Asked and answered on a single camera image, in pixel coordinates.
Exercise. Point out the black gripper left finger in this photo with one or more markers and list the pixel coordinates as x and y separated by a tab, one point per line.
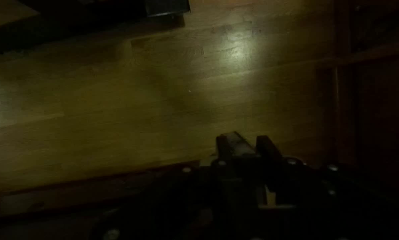
236	155

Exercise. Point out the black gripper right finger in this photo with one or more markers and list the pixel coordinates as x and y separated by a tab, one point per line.
273	165

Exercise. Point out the dark wooden secretary desk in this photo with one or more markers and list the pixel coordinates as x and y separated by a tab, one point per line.
376	111

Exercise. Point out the black table foot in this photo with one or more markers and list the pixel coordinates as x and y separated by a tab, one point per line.
73	22

